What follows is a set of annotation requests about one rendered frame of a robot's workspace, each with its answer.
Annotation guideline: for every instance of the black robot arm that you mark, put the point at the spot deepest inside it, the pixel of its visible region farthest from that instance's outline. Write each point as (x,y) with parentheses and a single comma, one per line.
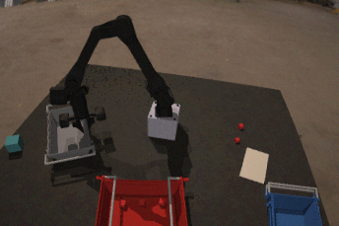
(123,28)

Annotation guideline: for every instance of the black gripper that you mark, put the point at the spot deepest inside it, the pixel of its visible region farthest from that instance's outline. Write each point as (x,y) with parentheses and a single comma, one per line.
(81,113)

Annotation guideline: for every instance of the small teal block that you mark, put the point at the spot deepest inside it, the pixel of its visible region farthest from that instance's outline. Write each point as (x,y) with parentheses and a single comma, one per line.
(14,143)

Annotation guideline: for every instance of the beige flat square panel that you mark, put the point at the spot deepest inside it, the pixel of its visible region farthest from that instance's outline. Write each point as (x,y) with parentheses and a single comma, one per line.
(254,165)

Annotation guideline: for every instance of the red plastic tray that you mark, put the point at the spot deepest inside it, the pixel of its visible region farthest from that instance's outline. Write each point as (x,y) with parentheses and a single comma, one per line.
(133,214)

